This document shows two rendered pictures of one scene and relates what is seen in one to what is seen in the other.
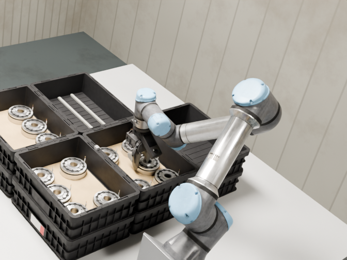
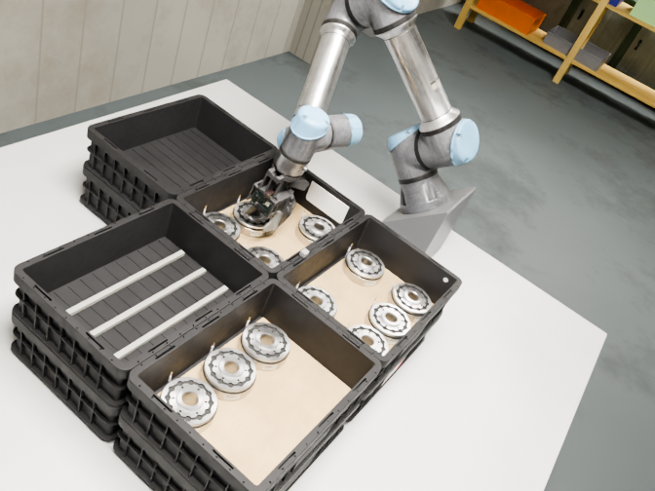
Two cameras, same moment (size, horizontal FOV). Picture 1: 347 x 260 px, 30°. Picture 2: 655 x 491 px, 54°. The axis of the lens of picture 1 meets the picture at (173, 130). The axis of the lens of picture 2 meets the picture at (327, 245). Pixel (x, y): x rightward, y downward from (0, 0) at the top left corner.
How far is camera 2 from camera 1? 2.79 m
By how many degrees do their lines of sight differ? 85
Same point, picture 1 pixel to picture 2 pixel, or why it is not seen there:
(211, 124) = (333, 75)
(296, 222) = not seen: hidden behind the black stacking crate
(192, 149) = (172, 167)
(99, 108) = (84, 276)
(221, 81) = not seen: outside the picture
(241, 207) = not seen: hidden behind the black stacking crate
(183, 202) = (472, 141)
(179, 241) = (439, 185)
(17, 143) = (277, 398)
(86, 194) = (352, 292)
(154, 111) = (344, 122)
